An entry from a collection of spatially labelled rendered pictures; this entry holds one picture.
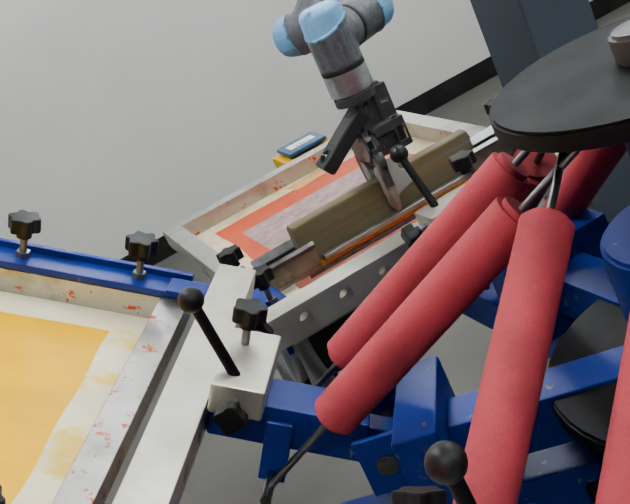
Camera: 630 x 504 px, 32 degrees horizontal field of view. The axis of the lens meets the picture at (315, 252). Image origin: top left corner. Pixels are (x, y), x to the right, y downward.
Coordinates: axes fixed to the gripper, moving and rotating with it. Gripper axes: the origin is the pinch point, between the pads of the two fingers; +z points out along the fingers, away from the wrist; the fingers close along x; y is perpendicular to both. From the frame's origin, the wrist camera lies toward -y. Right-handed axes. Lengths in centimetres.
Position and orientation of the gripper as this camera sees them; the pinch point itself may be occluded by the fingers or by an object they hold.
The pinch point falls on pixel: (388, 203)
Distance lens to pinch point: 189.9
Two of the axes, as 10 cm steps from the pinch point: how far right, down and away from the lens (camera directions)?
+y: 8.5, -4.8, 2.3
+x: -3.6, -2.0, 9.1
